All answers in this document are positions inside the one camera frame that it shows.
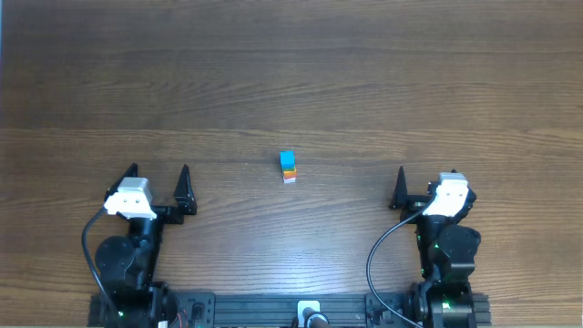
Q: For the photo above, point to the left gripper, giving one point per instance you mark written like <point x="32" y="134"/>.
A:
<point x="169" y="215"/>

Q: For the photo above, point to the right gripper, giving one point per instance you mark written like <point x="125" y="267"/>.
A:
<point x="415" y="202"/>

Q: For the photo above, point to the blue cube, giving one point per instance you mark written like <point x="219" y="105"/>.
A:
<point x="287" y="159"/>

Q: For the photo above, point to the orange cube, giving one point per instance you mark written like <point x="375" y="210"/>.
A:
<point x="289" y="173"/>

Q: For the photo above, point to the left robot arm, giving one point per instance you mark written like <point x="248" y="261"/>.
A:
<point x="123" y="264"/>

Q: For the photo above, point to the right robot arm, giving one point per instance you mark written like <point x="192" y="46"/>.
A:
<point x="448" y="259"/>

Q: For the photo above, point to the white cube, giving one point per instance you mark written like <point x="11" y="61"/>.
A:
<point x="290" y="181"/>

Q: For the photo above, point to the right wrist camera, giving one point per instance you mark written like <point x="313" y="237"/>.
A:
<point x="448" y="196"/>

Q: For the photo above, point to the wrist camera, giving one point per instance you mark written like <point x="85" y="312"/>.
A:
<point x="448" y="196"/>
<point x="131" y="198"/>

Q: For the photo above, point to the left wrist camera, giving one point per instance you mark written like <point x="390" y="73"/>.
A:
<point x="131" y="198"/>

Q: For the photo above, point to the mounting rail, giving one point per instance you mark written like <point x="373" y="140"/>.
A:
<point x="273" y="310"/>

